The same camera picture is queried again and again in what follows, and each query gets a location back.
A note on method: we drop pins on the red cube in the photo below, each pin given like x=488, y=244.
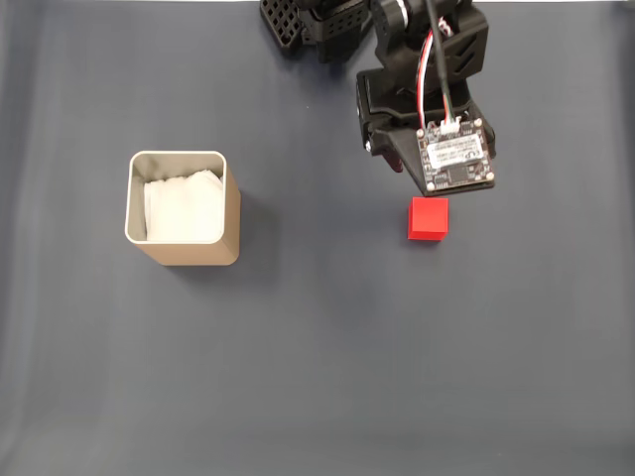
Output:
x=429, y=218

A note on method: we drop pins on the beige metal box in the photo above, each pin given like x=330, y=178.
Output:
x=198, y=253

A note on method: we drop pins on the blue table mat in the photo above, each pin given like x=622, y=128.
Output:
x=347, y=347

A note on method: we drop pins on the white tissue paper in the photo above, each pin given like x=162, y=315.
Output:
x=181, y=208

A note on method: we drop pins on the camera circuit board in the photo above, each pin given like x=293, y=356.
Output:
x=456, y=156

